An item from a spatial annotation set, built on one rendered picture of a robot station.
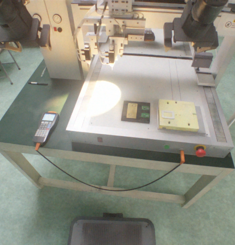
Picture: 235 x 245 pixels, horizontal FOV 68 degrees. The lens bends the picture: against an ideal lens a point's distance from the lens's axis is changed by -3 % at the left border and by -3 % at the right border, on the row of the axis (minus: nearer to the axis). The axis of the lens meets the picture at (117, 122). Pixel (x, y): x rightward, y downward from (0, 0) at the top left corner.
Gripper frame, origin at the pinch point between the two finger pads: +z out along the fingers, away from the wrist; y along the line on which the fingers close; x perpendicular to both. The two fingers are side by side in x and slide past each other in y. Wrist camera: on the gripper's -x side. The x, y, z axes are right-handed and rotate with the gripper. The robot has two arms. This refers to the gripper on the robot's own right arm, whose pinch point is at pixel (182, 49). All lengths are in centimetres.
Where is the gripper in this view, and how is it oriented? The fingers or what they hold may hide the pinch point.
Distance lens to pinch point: 59.9
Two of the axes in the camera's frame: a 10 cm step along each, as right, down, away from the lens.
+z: 0.2, 1.5, 9.9
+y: -10.0, -0.2, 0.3
